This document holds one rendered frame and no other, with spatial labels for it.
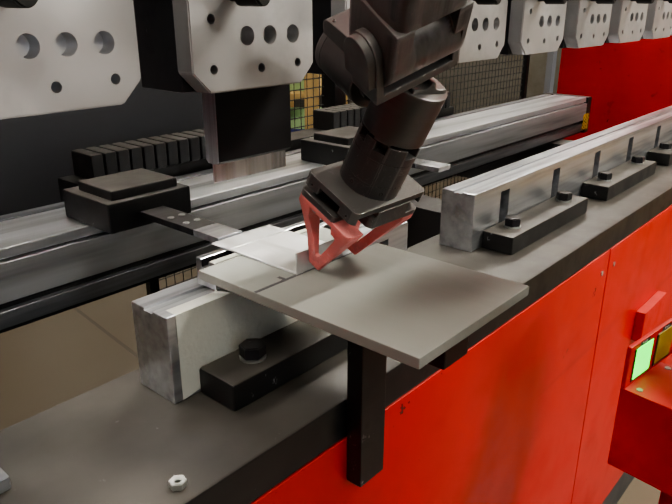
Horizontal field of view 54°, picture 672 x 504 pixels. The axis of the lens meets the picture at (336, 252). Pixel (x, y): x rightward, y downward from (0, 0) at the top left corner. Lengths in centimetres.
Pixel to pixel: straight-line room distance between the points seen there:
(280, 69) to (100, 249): 37
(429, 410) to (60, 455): 42
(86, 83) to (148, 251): 43
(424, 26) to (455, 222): 61
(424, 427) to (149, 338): 36
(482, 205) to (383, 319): 54
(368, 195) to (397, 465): 36
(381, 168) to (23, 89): 28
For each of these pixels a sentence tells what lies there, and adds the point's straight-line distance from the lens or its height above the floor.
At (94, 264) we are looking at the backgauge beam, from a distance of 90.
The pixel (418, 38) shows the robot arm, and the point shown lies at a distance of 50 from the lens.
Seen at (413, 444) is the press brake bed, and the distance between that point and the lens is 84.
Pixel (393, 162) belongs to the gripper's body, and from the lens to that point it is 57.
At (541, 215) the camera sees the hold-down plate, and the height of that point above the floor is 90.
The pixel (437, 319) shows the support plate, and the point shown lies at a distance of 56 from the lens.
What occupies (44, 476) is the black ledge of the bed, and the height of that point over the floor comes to 88.
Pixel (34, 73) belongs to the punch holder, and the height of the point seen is 120.
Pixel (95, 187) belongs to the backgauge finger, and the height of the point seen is 103.
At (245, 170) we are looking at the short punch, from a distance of 70.
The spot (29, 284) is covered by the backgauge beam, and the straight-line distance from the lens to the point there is 87.
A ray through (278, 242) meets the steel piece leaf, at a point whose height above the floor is 100.
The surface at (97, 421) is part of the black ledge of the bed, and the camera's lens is 69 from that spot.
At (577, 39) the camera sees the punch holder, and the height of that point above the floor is 119.
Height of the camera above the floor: 125
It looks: 21 degrees down
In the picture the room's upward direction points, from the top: straight up
